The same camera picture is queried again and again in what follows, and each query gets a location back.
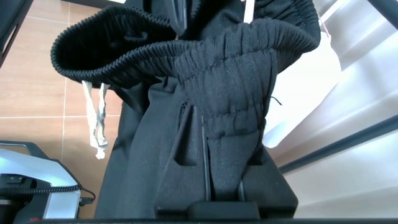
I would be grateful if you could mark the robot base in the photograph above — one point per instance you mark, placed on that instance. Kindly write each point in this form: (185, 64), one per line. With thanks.
(37, 174)

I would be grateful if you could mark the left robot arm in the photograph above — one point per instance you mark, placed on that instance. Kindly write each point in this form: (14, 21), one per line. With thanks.
(12, 18)

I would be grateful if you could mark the beige curtain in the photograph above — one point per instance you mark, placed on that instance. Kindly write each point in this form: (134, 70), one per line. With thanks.
(357, 77)

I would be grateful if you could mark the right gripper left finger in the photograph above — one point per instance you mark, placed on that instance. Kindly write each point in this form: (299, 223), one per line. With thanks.
(183, 186)

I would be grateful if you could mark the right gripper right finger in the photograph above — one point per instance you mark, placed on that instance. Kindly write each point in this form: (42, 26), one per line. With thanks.
(273, 193)

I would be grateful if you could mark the black clothes rack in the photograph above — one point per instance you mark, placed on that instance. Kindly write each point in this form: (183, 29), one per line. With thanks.
(342, 143)

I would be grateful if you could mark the white printed sleeveless top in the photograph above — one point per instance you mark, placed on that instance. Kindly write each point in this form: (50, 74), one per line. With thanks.
(304, 81)

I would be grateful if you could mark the black garment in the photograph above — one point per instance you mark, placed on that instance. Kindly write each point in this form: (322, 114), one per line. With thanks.
(155, 140)

